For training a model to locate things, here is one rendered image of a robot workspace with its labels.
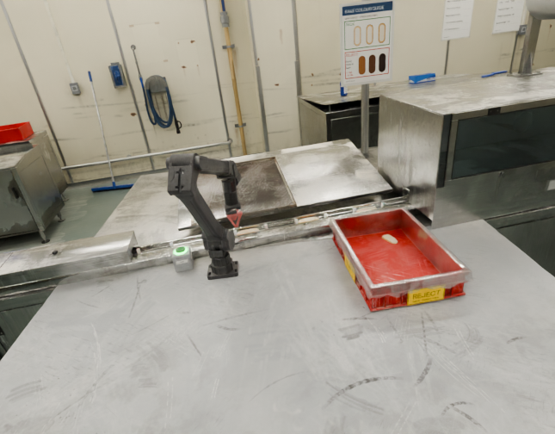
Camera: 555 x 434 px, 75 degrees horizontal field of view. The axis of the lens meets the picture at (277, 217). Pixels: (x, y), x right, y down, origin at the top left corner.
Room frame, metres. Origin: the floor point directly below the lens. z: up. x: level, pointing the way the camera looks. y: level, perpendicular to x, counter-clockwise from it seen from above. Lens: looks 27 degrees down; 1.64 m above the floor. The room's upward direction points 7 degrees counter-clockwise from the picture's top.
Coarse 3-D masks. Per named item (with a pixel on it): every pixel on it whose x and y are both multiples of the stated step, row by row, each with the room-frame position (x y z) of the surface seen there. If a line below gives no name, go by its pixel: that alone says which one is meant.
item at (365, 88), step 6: (366, 0) 2.37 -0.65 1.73; (366, 84) 2.38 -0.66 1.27; (366, 90) 2.38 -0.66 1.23; (366, 96) 2.38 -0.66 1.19; (366, 102) 2.38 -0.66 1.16; (366, 108) 2.38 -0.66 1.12; (366, 114) 2.38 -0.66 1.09; (366, 120) 2.38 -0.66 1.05; (366, 126) 2.38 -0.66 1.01; (366, 132) 2.38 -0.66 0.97; (366, 138) 2.38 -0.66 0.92; (366, 144) 2.38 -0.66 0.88; (366, 150) 2.38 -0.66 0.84
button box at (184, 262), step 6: (186, 246) 1.27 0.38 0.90; (186, 252) 1.23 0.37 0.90; (174, 258) 1.21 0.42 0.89; (180, 258) 1.21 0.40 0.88; (186, 258) 1.21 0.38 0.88; (192, 258) 1.26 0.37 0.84; (174, 264) 1.21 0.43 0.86; (180, 264) 1.21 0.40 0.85; (186, 264) 1.21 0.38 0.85; (192, 264) 1.22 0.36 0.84; (180, 270) 1.21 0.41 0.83
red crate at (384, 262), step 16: (352, 240) 1.28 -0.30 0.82; (368, 240) 1.27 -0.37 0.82; (384, 240) 1.25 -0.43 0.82; (400, 240) 1.24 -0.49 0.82; (368, 256) 1.16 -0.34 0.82; (384, 256) 1.15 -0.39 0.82; (400, 256) 1.13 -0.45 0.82; (416, 256) 1.12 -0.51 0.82; (368, 272) 1.06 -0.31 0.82; (384, 272) 1.05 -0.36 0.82; (400, 272) 1.03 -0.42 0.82; (416, 272) 1.02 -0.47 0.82; (432, 272) 1.01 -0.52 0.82; (448, 288) 0.88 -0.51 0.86; (368, 304) 0.88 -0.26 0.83; (384, 304) 0.86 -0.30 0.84; (400, 304) 0.86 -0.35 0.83
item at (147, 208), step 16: (368, 160) 2.22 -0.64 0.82; (144, 176) 2.45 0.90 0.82; (160, 176) 2.41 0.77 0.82; (128, 192) 2.16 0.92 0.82; (144, 192) 2.13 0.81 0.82; (160, 192) 2.10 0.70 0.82; (128, 208) 1.90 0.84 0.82; (144, 208) 1.88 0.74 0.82; (160, 208) 1.85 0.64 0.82; (176, 208) 1.83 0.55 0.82; (304, 208) 1.64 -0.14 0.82; (320, 208) 1.62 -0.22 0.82; (336, 208) 1.60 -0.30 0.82; (112, 224) 1.73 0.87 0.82; (128, 224) 1.70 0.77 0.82; (144, 224) 1.68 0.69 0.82; (160, 224) 1.66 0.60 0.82; (176, 224) 1.64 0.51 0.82; (224, 224) 1.57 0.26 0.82; (240, 224) 1.55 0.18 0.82; (144, 240) 1.51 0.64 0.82; (160, 240) 1.49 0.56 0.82; (288, 240) 1.35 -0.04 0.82; (304, 240) 1.33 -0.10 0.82
